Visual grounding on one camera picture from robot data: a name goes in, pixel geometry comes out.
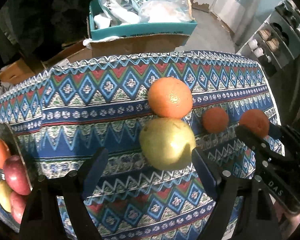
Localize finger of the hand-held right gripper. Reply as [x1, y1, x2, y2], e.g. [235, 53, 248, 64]
[267, 123, 300, 146]
[234, 125, 300, 214]

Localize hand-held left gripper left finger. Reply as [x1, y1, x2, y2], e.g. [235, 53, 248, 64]
[19, 147, 109, 240]

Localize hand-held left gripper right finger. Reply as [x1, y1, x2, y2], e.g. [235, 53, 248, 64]
[191, 148, 283, 240]

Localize small tangerine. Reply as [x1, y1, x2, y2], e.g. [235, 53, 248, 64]
[202, 107, 230, 134]
[239, 109, 270, 138]

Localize yellow apple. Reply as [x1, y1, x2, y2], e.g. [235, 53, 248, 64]
[139, 117, 197, 170]
[0, 180, 14, 213]

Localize red apple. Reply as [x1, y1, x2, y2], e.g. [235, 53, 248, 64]
[3, 155, 32, 195]
[10, 191, 28, 224]

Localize glass bowl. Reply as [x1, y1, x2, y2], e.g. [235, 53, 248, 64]
[0, 122, 33, 220]

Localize blue patterned tablecloth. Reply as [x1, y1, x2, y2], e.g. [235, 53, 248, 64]
[0, 50, 286, 236]

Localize white shoes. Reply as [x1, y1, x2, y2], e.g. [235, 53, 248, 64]
[249, 40, 266, 57]

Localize brown shoes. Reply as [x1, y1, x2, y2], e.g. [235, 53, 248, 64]
[257, 29, 281, 53]

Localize black shoes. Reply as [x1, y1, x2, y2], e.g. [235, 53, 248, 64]
[270, 22, 290, 43]

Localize white shoe rack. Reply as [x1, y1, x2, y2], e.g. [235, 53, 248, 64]
[236, 0, 300, 78]

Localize flat cardboard box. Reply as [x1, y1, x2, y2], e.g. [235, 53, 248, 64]
[0, 40, 93, 86]

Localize white door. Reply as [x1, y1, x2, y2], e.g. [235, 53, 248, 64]
[210, 0, 263, 46]

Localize brown cardboard box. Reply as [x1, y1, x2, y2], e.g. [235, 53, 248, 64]
[86, 34, 191, 58]

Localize teal box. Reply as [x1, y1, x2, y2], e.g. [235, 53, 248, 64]
[89, 0, 198, 41]

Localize clear plastic bag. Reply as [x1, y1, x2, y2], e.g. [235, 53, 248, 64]
[137, 0, 194, 23]

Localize black hanging coat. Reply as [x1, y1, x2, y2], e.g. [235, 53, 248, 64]
[0, 0, 98, 63]

